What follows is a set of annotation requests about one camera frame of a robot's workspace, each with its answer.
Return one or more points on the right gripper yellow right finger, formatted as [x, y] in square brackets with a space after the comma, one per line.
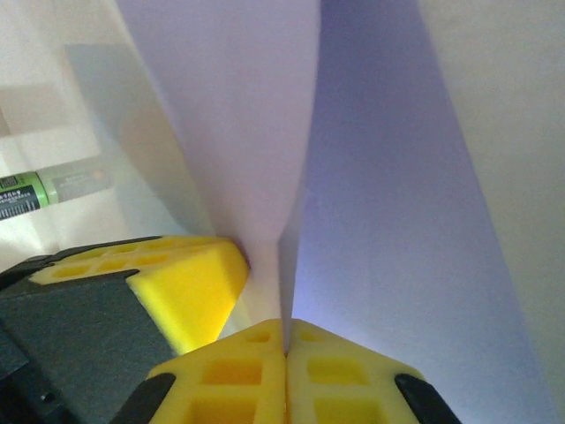
[344, 380]

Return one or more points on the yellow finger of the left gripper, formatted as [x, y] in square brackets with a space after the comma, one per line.
[190, 287]

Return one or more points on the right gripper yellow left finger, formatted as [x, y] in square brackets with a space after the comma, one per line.
[229, 380]

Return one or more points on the purple paper sheet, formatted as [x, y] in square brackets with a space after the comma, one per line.
[353, 176]

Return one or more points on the small green capped bottle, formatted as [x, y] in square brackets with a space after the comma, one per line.
[26, 194]

